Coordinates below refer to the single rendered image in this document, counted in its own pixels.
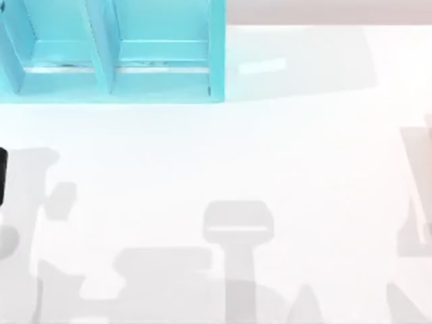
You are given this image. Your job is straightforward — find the light blue rack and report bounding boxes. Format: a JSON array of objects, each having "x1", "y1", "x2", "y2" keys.
[{"x1": 0, "y1": 0, "x2": 226, "y2": 105}]

